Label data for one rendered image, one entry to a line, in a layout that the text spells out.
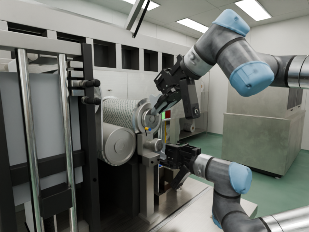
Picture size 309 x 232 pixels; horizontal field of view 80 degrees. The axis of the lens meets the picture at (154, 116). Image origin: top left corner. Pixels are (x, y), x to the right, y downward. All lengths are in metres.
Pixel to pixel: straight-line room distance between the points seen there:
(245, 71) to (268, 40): 4.80
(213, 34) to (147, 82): 0.68
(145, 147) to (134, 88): 0.48
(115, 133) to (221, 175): 0.33
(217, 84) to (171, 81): 4.99
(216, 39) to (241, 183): 0.36
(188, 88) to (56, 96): 0.32
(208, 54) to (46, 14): 0.63
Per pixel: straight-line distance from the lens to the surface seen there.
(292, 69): 0.51
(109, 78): 0.94
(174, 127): 1.59
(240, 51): 0.44
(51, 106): 0.39
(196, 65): 0.49
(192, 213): 0.78
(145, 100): 0.64
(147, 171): 0.64
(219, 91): 5.49
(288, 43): 5.11
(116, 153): 0.60
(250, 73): 0.41
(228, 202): 0.59
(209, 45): 0.47
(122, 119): 0.67
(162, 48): 1.22
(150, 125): 0.64
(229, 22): 0.47
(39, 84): 0.38
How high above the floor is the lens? 1.36
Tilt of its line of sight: 9 degrees down
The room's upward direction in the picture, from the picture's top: straight up
